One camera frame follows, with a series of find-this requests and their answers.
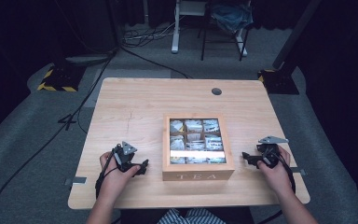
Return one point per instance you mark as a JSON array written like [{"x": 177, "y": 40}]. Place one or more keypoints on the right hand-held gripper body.
[{"x": 268, "y": 154}]

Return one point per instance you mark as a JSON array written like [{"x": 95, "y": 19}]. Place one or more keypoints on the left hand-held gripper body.
[{"x": 125, "y": 155}]

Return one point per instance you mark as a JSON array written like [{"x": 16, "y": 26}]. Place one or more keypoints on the wooden tea box glass lid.
[{"x": 199, "y": 175}]

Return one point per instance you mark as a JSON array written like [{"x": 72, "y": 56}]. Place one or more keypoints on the person's right hand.
[{"x": 276, "y": 179}]

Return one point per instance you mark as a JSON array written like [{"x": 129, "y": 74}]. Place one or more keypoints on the person's left hand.
[{"x": 116, "y": 182}]

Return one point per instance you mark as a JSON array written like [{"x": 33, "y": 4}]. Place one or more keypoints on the grey tape strip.
[
  {"x": 299, "y": 171},
  {"x": 76, "y": 180}
]

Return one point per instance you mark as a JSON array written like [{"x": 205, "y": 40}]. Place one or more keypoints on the group of tea bags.
[{"x": 195, "y": 135}]

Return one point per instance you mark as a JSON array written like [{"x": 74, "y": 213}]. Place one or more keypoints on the person's striped clothing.
[{"x": 192, "y": 217}]

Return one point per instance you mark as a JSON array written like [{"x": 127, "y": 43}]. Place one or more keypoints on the black yellow striped stand base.
[
  {"x": 278, "y": 82},
  {"x": 60, "y": 79}
]

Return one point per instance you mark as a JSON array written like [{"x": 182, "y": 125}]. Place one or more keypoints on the white desk leg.
[
  {"x": 240, "y": 43},
  {"x": 175, "y": 34}
]

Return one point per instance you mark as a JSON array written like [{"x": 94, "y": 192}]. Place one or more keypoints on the black chair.
[{"x": 223, "y": 43}]

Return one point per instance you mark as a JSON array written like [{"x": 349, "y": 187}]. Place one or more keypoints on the black slanted stand pole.
[{"x": 295, "y": 34}]

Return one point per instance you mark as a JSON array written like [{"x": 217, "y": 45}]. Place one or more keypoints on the blue cloth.
[{"x": 231, "y": 17}]

